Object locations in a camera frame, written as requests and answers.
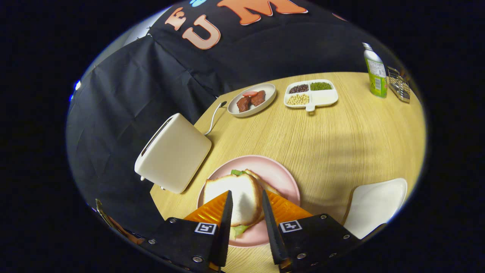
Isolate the white bread slice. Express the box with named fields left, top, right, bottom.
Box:
left=244, top=169, right=283, bottom=198

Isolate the green lettuce leaf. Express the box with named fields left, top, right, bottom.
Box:
left=229, top=169, right=251, bottom=239

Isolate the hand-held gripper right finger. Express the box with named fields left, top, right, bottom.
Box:
left=262, top=190, right=362, bottom=271

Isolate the white square plate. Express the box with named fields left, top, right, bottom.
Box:
left=343, top=178, right=408, bottom=240

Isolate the pink round plate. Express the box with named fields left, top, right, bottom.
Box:
left=197, top=155, right=301, bottom=248

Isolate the toasted bread slice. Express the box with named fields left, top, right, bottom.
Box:
left=203, top=173, right=264, bottom=227

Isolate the white toaster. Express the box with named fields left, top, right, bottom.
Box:
left=135, top=113, right=212, bottom=194

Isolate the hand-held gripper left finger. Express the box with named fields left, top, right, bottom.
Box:
left=140, top=190, right=233, bottom=271

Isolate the silver bottle with green label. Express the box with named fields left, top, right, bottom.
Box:
left=362, top=42, right=388, bottom=99

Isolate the white toaster cable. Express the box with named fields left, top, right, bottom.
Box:
left=204, top=101, right=228, bottom=136

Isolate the white divided dish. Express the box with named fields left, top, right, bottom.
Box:
left=284, top=79, right=339, bottom=112

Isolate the beige round plate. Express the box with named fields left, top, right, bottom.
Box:
left=227, top=83, right=277, bottom=118

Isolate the metal wire basket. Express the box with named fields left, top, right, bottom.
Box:
left=387, top=67, right=411, bottom=104

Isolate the black backdrop cloth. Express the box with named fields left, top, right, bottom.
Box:
left=66, top=0, right=417, bottom=243

